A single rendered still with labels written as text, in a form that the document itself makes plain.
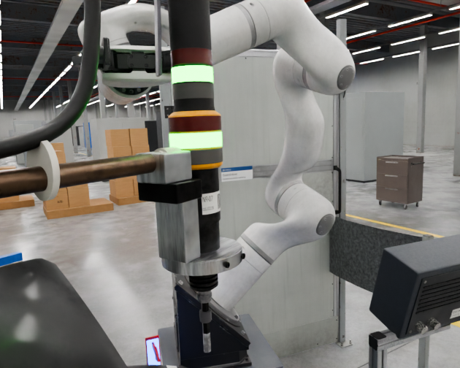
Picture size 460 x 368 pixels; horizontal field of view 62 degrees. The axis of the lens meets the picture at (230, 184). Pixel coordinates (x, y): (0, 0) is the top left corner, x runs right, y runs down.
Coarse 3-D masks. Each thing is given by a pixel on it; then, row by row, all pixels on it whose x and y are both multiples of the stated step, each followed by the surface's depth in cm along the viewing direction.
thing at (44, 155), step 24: (96, 0) 23; (96, 24) 23; (96, 48) 23; (96, 72) 23; (72, 96) 22; (72, 120) 22; (0, 144) 19; (24, 144) 20; (48, 144) 20; (48, 168) 20; (48, 192) 21
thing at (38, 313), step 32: (0, 288) 32; (32, 288) 34; (64, 288) 37; (0, 320) 30; (32, 320) 32; (64, 320) 34; (96, 320) 36; (0, 352) 29; (32, 352) 30; (64, 352) 32; (96, 352) 34
